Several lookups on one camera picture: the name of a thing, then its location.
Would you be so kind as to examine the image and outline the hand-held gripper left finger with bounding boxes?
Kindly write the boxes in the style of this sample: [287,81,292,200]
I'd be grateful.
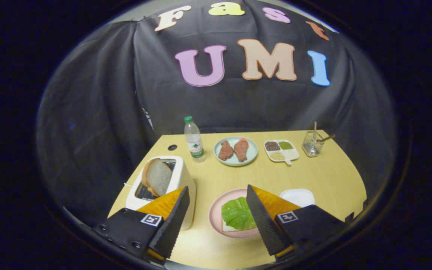
[93,186,191,265]

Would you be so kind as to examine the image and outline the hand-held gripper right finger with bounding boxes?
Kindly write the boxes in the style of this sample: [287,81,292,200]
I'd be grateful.
[246,184,348,259]

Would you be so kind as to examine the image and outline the green lettuce leaf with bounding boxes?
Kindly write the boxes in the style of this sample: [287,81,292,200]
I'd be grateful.
[221,196,258,231]

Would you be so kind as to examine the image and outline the plain bread slice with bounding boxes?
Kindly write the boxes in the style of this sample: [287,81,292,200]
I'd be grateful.
[142,158,173,198]

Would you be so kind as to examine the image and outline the small white plate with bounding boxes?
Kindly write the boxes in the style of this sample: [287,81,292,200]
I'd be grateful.
[279,189,315,208]

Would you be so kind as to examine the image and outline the pink plate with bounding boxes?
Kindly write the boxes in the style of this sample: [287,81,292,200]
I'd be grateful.
[208,188,261,239]

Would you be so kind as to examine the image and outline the white toaster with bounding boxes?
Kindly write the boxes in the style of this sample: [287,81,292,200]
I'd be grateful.
[126,156,197,230]

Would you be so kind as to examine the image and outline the pale blue plate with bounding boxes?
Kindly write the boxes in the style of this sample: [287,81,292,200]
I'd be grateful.
[214,136,258,167]

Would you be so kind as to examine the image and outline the white divided dish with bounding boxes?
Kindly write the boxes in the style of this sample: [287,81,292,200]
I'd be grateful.
[264,139,300,166]

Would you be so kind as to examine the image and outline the brown meat piece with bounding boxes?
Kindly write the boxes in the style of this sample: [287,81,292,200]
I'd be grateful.
[218,141,234,161]
[234,138,249,162]

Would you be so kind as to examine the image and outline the clear water bottle green cap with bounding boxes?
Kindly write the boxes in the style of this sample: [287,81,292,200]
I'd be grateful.
[184,116,206,163]

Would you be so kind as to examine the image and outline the clear utensil holder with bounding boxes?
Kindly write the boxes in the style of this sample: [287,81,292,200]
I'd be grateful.
[302,130,325,157]

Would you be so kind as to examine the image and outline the black backdrop cloth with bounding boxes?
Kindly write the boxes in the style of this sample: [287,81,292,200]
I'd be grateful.
[36,0,395,225]

